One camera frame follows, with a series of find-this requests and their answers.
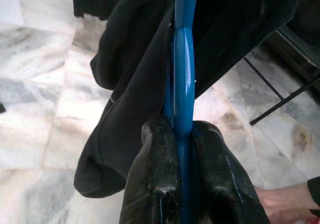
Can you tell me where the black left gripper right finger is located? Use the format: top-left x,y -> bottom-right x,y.
186,120 -> 271,224

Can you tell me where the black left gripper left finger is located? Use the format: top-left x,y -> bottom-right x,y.
118,115 -> 183,224

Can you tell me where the black garment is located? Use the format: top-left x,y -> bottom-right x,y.
71,0 -> 307,199

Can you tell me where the blue plastic hanger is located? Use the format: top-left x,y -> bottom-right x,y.
162,0 -> 201,224

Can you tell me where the person bare foot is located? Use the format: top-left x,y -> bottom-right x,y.
256,176 -> 320,224

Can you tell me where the black folding chair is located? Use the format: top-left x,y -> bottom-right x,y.
243,25 -> 320,126

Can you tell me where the black round laundry basket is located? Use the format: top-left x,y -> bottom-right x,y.
291,0 -> 320,46

